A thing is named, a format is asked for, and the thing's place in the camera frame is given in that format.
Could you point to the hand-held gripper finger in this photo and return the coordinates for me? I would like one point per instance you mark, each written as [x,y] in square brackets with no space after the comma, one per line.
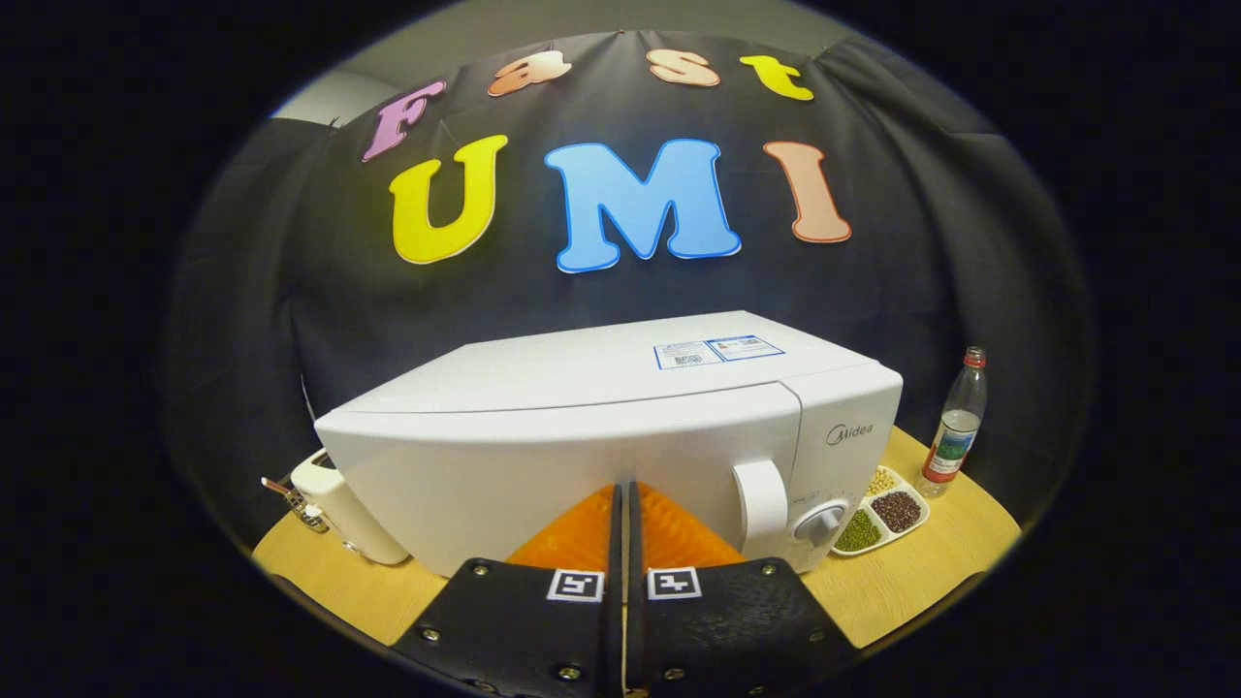
[614,630]
[635,630]

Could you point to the white toaster oven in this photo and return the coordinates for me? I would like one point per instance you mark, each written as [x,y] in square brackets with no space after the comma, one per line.
[582,436]

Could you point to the cream bread toaster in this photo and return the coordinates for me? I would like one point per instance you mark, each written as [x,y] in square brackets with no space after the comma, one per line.
[359,523]

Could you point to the white divided bean dish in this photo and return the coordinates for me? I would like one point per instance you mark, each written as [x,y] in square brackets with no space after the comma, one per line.
[897,511]

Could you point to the clear plastic water bottle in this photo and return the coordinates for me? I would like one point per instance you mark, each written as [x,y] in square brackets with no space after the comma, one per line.
[955,446]

